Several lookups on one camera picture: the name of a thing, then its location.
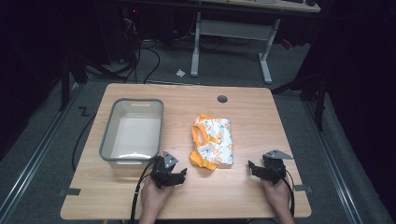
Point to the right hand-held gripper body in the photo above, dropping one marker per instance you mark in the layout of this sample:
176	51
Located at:
274	166

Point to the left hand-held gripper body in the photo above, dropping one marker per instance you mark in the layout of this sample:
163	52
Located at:
163	169

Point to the person's left hand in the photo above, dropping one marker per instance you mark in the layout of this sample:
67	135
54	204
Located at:
155	196

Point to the person's right hand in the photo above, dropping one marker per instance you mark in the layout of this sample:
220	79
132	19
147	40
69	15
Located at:
277	194

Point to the grey tape piece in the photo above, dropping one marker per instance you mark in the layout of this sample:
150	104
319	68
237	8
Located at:
70	192
303	188

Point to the orange and white printed garment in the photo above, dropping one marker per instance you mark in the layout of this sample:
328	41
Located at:
214	140

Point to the white bin with grey rim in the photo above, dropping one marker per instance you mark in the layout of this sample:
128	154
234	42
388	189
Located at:
134	133

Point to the black metal stand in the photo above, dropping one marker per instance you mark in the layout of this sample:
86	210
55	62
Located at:
65	84
317	93

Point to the white paper scrap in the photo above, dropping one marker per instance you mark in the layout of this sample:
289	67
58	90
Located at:
180	73

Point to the black zigzag floor tape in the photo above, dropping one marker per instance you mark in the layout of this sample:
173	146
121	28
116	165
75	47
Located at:
84	111

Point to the small red object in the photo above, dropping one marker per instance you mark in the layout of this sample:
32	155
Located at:
287	44

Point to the desk with white metal legs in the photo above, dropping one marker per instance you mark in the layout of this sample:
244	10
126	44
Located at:
233	29

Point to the metal floor rail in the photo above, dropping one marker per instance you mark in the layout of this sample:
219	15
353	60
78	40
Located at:
333	161
37	152

